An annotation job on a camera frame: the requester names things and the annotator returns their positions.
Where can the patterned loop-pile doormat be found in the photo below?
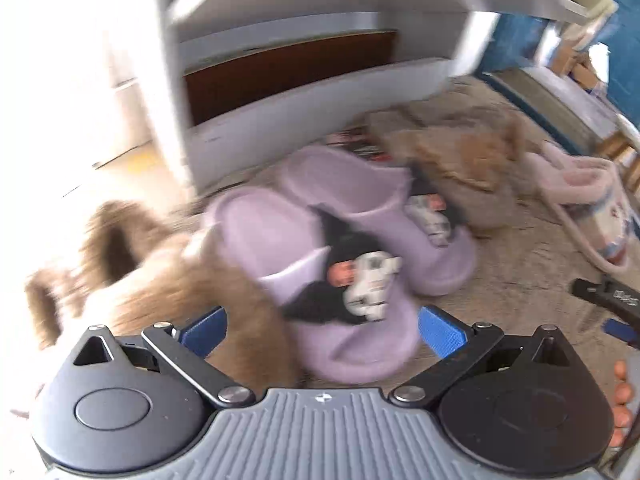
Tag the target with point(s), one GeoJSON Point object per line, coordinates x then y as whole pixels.
{"type": "Point", "coordinates": [525, 280]}

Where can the white shoe cabinet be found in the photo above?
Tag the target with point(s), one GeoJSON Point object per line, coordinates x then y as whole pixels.
{"type": "Point", "coordinates": [300, 105]}

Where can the person's right hand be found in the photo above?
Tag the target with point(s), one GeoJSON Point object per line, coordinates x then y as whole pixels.
{"type": "Point", "coordinates": [622, 410]}

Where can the purple slipper with cartoon charm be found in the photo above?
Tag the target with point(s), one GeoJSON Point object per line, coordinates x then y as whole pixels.
{"type": "Point", "coordinates": [350, 185]}
{"type": "Point", "coordinates": [270, 240]}

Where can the cardboard box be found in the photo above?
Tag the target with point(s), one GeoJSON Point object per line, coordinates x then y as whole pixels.
{"type": "Point", "coordinates": [575, 67]}

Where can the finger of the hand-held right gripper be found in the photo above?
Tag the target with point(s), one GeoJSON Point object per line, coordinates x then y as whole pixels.
{"type": "Point", "coordinates": [625, 332]}
{"type": "Point", "coordinates": [610, 297]}

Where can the brown plush slipper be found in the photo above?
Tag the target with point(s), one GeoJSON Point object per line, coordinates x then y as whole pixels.
{"type": "Point", "coordinates": [465, 165]}
{"type": "Point", "coordinates": [150, 280]}

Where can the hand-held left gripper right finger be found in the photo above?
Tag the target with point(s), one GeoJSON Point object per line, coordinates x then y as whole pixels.
{"type": "Point", "coordinates": [442, 332]}

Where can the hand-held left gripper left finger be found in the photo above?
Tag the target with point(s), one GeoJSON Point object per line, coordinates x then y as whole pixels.
{"type": "Point", "coordinates": [205, 327]}

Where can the printed leaflet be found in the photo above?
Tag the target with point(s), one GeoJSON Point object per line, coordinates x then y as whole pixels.
{"type": "Point", "coordinates": [360, 146]}

